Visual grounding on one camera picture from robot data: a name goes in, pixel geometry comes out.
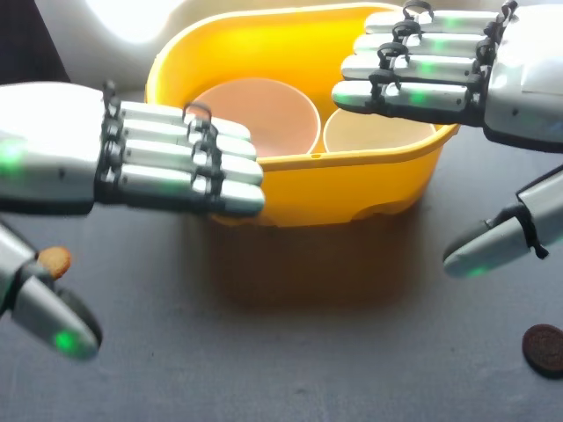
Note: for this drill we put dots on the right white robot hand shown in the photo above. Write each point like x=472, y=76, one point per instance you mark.
x=523, y=79

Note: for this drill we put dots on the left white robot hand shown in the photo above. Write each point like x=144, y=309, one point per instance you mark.
x=53, y=145

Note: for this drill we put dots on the small beige bowl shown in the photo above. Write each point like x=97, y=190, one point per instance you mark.
x=374, y=136

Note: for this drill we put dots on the large pink bowl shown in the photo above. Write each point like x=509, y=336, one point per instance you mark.
x=272, y=118

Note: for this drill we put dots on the yellow plastic tub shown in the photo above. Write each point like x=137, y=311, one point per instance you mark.
x=334, y=189

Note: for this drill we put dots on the orange-brown round biscuit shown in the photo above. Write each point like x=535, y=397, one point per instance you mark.
x=56, y=259

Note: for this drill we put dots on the dark chocolate sandwich cookie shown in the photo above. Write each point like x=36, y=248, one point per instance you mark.
x=545, y=349

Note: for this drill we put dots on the grey table cloth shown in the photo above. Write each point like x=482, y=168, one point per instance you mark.
x=281, y=351

